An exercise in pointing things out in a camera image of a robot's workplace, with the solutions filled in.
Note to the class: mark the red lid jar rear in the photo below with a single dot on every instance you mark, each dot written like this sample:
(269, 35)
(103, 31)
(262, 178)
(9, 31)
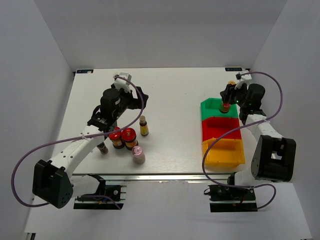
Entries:
(116, 139)

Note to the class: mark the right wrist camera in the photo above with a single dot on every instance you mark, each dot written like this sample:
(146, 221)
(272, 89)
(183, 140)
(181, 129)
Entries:
(243, 77)

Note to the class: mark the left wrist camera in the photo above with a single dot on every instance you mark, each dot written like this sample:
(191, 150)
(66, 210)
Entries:
(122, 81)

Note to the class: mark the blue table label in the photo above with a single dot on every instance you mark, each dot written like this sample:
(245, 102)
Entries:
(233, 69)
(84, 71)

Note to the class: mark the black cap spice jar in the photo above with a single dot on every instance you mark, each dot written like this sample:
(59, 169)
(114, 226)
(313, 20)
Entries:
(102, 148)

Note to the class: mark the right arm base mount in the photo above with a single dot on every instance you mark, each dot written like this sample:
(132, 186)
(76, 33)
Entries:
(230, 200)

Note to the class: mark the yellow cap sauce bottle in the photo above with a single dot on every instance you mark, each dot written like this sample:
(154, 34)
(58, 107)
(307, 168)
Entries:
(226, 97)

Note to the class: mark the small yellow label bottle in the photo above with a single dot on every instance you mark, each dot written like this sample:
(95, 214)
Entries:
(144, 130)

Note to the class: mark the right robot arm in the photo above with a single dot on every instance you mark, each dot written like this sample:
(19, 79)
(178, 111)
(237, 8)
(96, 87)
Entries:
(274, 155)

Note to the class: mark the red lid jar front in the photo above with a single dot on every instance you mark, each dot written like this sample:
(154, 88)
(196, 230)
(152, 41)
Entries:
(129, 137)

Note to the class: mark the yellow plastic bin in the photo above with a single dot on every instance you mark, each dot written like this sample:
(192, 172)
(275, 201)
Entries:
(226, 153)

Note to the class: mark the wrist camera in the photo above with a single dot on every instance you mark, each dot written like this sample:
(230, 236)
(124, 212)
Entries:
(243, 77)
(122, 81)

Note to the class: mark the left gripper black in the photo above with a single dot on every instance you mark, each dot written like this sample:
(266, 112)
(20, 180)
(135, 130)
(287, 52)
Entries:
(134, 102)

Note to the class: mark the left blue table label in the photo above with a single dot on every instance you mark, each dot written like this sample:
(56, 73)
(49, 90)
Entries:
(84, 71)

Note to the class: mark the right blue table label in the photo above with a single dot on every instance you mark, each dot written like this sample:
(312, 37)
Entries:
(233, 69)

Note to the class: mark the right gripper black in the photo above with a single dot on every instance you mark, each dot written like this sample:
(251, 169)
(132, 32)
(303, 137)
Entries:
(229, 90)

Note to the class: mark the pink cap spice shaker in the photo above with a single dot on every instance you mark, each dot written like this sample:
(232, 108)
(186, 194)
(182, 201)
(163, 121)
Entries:
(138, 155)

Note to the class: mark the red plastic bin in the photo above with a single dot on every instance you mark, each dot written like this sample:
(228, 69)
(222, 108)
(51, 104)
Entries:
(214, 127)

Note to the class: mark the red lid jar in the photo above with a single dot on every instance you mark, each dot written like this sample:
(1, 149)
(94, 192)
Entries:
(129, 137)
(116, 139)

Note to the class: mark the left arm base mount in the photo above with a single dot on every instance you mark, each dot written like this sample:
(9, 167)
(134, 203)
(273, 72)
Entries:
(105, 196)

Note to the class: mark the green plastic bin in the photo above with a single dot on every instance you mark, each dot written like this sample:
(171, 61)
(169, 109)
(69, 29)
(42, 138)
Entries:
(211, 108)

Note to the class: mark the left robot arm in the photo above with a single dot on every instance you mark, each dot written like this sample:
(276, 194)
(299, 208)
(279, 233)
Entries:
(53, 180)

